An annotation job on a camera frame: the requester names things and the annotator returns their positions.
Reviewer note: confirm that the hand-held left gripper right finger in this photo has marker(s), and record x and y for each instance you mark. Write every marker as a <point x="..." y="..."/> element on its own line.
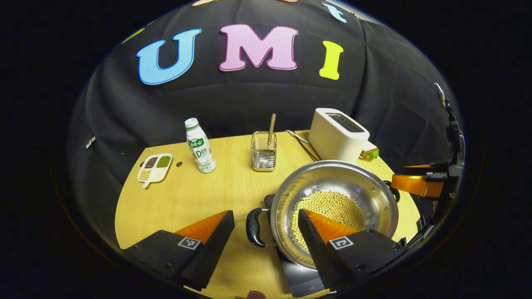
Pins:
<point x="316" y="253"/>

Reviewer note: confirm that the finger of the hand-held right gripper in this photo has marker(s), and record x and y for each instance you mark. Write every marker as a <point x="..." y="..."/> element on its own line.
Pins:
<point x="415" y="185"/>
<point x="419" y="167"/>

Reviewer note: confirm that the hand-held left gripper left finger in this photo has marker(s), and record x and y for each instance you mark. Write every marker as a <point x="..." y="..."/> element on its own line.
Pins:
<point x="212" y="253"/>

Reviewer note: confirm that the black induction cooktop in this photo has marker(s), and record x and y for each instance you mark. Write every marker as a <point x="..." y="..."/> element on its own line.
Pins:
<point x="305" y="276"/>

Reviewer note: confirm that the pile of yellow soybeans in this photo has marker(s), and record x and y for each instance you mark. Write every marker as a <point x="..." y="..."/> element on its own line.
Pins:
<point x="332" y="205"/>

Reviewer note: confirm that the small green orange object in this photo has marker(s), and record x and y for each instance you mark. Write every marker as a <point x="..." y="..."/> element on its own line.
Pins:
<point x="370" y="153"/>

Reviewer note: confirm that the white toaster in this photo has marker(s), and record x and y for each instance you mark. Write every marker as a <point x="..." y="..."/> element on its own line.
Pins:
<point x="332" y="141"/>

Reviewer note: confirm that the white divided bean plate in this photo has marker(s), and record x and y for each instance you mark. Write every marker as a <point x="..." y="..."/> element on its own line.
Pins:
<point x="157" y="174"/>

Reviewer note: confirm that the white green drink bottle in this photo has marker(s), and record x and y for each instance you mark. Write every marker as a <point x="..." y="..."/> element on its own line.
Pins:
<point x="201" y="149"/>

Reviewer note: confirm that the black backdrop cloth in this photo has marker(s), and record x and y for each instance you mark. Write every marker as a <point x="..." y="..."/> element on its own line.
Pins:
<point x="249" y="99"/>

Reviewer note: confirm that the silver metal clip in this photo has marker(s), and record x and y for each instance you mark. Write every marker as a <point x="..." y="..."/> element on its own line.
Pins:
<point x="90" y="142"/>

